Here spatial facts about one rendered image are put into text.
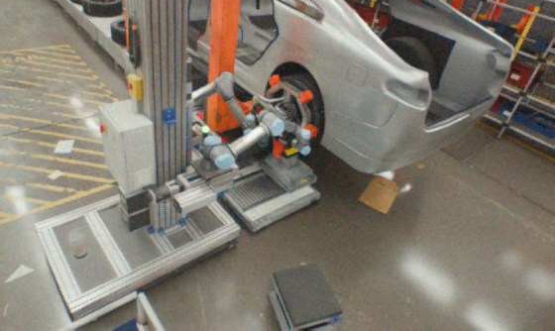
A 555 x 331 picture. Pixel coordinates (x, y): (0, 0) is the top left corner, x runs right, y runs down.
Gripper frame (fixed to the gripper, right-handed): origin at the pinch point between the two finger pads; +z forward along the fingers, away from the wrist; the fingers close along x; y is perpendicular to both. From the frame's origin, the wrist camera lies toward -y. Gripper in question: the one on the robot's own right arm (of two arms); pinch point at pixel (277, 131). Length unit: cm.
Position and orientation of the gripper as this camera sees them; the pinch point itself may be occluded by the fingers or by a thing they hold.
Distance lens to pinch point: 312.0
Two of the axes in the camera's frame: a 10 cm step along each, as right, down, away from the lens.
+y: 1.5, -8.2, -5.5
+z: -6.4, -5.0, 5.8
